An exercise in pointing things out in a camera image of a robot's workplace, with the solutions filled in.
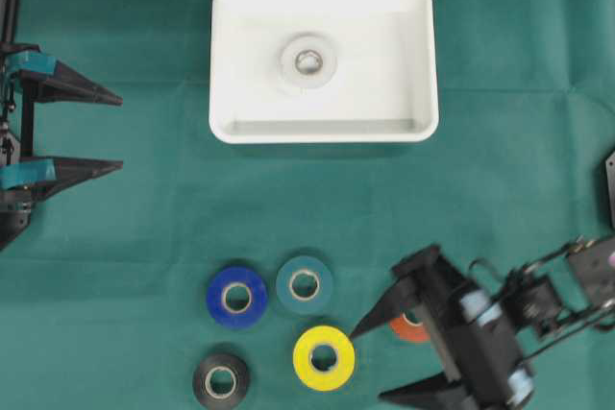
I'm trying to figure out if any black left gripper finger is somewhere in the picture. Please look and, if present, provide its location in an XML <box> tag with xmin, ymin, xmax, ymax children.
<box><xmin>1</xmin><ymin>157</ymin><xmax>123</xmax><ymax>202</ymax></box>
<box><xmin>9</xmin><ymin>50</ymin><xmax>123</xmax><ymax>106</ymax></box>

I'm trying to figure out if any blue tape roll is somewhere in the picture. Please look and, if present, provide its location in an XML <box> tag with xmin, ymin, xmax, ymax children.
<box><xmin>206</xmin><ymin>266</ymin><xmax>268</xmax><ymax>329</ymax></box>

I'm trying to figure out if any white tape roll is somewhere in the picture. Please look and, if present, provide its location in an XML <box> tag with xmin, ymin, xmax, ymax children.
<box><xmin>280</xmin><ymin>35</ymin><xmax>337</xmax><ymax>89</ymax></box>

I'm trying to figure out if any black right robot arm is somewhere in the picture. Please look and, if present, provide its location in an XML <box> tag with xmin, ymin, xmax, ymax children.
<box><xmin>350</xmin><ymin>236</ymin><xmax>614</xmax><ymax>409</ymax></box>

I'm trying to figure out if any green table cloth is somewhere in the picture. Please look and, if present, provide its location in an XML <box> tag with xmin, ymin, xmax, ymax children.
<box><xmin>1</xmin><ymin>0</ymin><xmax>614</xmax><ymax>409</ymax></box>

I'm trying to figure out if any black tape roll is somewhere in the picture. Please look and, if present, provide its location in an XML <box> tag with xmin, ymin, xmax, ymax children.
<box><xmin>192</xmin><ymin>353</ymin><xmax>251</xmax><ymax>409</ymax></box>

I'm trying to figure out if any yellow tape roll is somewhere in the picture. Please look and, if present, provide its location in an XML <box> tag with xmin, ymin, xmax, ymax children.
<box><xmin>292</xmin><ymin>326</ymin><xmax>356</xmax><ymax>392</ymax></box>

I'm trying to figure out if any green tape roll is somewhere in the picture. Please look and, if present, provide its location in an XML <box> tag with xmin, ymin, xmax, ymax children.
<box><xmin>276</xmin><ymin>255</ymin><xmax>334</xmax><ymax>315</ymax></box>

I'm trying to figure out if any red tape roll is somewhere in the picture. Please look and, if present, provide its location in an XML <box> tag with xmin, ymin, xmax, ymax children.
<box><xmin>388</xmin><ymin>314</ymin><xmax>431</xmax><ymax>344</ymax></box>

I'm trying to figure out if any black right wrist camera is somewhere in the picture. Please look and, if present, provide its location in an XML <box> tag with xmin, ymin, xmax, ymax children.
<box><xmin>447</xmin><ymin>286</ymin><xmax>534</xmax><ymax>409</ymax></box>

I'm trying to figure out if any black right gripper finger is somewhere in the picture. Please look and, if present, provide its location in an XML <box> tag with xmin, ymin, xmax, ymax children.
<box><xmin>379</xmin><ymin>373</ymin><xmax>461</xmax><ymax>410</ymax></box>
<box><xmin>350</xmin><ymin>279</ymin><xmax>420</xmax><ymax>338</ymax></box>

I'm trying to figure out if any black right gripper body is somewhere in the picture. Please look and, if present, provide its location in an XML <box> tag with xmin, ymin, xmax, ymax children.
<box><xmin>393</xmin><ymin>244</ymin><xmax>481</xmax><ymax>409</ymax></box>

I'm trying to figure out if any white rectangular plastic case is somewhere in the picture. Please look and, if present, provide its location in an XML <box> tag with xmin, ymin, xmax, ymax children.
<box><xmin>209</xmin><ymin>0</ymin><xmax>439</xmax><ymax>144</ymax></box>

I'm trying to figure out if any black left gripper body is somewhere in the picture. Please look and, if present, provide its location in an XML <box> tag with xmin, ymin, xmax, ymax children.
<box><xmin>1</xmin><ymin>42</ymin><xmax>42</xmax><ymax>250</ymax></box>

